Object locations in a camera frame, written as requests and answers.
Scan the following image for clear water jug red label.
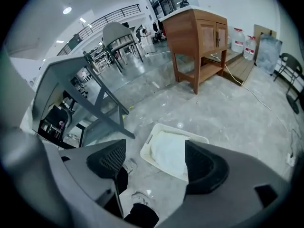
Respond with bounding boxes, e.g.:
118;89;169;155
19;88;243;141
231;28;246;54
243;35;257;61
227;26;235;49

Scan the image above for black metal chair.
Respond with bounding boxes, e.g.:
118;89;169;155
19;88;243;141
273;53;304;115

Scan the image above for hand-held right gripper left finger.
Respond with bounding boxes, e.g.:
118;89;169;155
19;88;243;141
44;139;126;219

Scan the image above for grey drain pipe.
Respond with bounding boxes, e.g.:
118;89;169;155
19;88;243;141
59;102;75;132

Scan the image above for person's black trouser leg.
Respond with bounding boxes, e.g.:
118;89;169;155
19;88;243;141
123;203;160;228

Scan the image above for wooden cabinet with white top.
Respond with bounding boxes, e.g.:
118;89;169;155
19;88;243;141
159;5;228;95

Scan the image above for white washbasin on black stand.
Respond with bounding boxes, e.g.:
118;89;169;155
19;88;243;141
30;55;136;149

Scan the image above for person's grey sneaker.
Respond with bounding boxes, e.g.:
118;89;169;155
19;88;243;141
122;158;138;175
130;191;152;209

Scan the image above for pale yellow cable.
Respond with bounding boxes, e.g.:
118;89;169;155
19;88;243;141
210;52;273;111

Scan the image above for clear plastic sheet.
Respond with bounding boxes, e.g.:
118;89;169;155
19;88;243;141
256;33;283;75

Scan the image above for black mezzanine railing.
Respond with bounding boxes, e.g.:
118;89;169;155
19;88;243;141
57;4;141;57

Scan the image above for white extension socket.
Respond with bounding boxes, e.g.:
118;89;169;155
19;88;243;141
286;152;296;167

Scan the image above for white cloth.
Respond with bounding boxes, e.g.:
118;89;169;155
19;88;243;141
151;131;190;175

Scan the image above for wooden plank platform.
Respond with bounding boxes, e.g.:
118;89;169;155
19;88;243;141
204;48;256;86

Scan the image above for brown cardboard sheet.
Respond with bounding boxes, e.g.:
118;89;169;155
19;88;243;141
253;24;277;41

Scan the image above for grey padded chair black legs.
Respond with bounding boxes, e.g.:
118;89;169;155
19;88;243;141
102;21;144;73

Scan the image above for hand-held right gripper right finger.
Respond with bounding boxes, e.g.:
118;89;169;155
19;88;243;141
154;140;294;228

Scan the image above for white plastic basket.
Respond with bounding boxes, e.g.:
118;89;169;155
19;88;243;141
140;123;209;182

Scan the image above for white power cable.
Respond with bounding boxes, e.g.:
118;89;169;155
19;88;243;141
148;50;171;57

